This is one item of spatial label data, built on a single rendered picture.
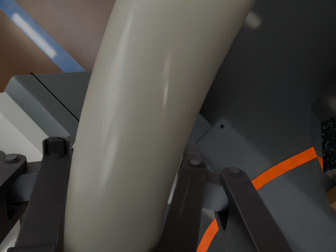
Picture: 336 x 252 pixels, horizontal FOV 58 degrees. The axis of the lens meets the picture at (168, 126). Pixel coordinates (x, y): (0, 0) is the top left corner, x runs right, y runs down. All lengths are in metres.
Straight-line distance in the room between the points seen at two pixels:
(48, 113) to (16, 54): 1.21
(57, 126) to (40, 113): 0.05
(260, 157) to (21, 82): 0.99
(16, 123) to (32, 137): 0.05
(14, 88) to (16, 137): 0.12
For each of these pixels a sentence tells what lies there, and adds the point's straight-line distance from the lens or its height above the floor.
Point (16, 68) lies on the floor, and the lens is 1.91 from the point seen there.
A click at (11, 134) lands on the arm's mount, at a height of 0.86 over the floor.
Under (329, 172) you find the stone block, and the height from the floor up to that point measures 0.58.
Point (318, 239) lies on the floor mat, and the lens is 1.53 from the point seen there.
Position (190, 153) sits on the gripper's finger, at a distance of 0.17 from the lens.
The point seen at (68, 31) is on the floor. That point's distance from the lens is 1.67.
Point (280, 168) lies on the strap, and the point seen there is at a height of 0.02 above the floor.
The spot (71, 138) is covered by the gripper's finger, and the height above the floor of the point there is 1.18.
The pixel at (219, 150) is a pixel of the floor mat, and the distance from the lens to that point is 1.39.
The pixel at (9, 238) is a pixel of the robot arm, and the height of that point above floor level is 0.94.
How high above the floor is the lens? 1.33
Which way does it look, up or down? 67 degrees down
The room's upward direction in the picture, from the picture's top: 121 degrees counter-clockwise
